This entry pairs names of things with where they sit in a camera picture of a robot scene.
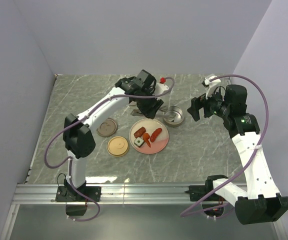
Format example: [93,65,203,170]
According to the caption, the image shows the pink white round plate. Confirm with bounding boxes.
[129,118,170,155]

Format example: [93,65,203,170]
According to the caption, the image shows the sushi roll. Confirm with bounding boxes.
[134,137,145,148]

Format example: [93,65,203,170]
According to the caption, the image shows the dark brown round lid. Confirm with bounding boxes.
[96,118,118,138]

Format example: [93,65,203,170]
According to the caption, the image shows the back round metal tin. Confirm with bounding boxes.
[128,100,137,106]

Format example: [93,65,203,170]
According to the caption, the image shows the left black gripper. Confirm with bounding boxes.
[134,88,164,119]

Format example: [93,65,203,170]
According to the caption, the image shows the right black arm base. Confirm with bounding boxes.
[188,184,226,218]

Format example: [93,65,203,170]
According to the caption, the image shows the tan round lid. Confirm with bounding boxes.
[107,136,129,157]

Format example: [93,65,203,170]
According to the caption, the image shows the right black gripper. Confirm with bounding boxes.
[187,86,231,121]

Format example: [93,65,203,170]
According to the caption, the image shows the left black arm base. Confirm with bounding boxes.
[55,185,101,217]

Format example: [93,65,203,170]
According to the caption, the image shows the metal tongs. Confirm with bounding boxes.
[131,106,176,121]

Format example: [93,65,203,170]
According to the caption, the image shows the round metal tin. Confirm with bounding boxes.
[128,100,137,106]
[163,105,185,128]

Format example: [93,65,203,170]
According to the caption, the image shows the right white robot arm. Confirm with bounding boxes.
[187,84,288,225]

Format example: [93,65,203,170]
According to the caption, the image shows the right round metal tin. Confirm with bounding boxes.
[163,105,185,128]

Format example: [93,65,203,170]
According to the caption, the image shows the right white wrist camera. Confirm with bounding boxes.
[202,74,221,99]

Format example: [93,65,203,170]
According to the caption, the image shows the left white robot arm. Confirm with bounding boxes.
[63,70,172,201]

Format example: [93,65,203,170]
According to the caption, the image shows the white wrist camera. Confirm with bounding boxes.
[154,77,170,96]
[202,74,221,99]

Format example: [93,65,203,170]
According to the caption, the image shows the aluminium rail frame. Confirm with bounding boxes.
[1,182,287,240]

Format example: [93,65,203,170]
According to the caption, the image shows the red sausage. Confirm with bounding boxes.
[150,128,162,143]

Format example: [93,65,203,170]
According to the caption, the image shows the brown meat slice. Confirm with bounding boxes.
[133,127,146,138]

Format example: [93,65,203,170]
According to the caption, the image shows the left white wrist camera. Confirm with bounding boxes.
[154,77,170,96]

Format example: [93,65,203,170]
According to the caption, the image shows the orange carrot piece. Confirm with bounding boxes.
[142,132,151,148]

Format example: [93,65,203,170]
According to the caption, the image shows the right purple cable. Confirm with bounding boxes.
[179,74,269,218]

